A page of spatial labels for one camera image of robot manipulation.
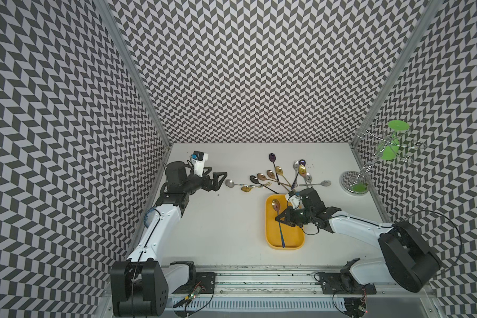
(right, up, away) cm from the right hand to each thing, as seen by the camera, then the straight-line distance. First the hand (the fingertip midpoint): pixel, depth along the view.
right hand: (276, 222), depth 83 cm
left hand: (-24, +21, -4) cm, 33 cm away
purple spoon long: (+2, +27, +29) cm, 40 cm away
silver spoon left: (-21, +15, +16) cm, 30 cm away
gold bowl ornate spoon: (+17, +20, +21) cm, 34 cm away
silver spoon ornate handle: (+19, +16, +18) cm, 31 cm away
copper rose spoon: (-5, +17, +22) cm, 28 cm away
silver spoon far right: (+27, +15, +16) cm, 35 cm away
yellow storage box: (+6, -5, -4) cm, 8 cm away
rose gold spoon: (0, +19, +22) cm, 29 cm away
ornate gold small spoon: (-13, +12, +16) cm, 24 cm away
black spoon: (-8, +16, +20) cm, 27 cm away
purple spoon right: (+18, +26, +24) cm, 39 cm away
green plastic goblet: (+43, +31, -8) cm, 53 cm away
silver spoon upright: (+14, +23, +25) cm, 37 cm away
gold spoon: (+5, +21, +23) cm, 31 cm away
